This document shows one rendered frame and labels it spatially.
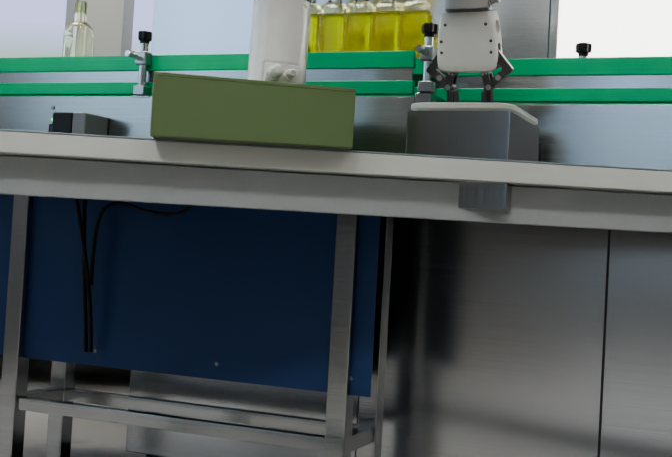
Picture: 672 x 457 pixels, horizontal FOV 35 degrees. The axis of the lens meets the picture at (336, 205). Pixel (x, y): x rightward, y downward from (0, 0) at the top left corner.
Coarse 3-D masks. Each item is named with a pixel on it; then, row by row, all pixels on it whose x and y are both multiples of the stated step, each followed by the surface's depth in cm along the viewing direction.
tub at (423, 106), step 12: (420, 108) 175; (432, 108) 174; (444, 108) 173; (456, 108) 172; (468, 108) 172; (480, 108) 171; (492, 108) 170; (504, 108) 169; (516, 108) 171; (528, 120) 184
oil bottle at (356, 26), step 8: (360, 0) 214; (368, 0) 215; (352, 8) 213; (360, 8) 212; (368, 8) 212; (344, 16) 214; (352, 16) 213; (360, 16) 212; (368, 16) 212; (344, 24) 214; (352, 24) 213; (360, 24) 212; (368, 24) 212; (344, 32) 214; (352, 32) 213; (360, 32) 212; (368, 32) 212; (344, 40) 213; (352, 40) 213; (360, 40) 212; (368, 40) 212; (344, 48) 213; (352, 48) 213; (360, 48) 212; (368, 48) 212
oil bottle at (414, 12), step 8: (408, 0) 209; (416, 0) 209; (424, 0) 209; (400, 8) 209; (408, 8) 209; (416, 8) 208; (424, 8) 208; (400, 16) 209; (408, 16) 209; (416, 16) 208; (424, 16) 208; (432, 16) 212; (400, 24) 209; (408, 24) 208; (416, 24) 208; (400, 32) 209; (408, 32) 208; (416, 32) 208; (400, 40) 209; (408, 40) 208; (416, 40) 208; (424, 40) 208; (400, 48) 209; (408, 48) 208; (416, 56) 208
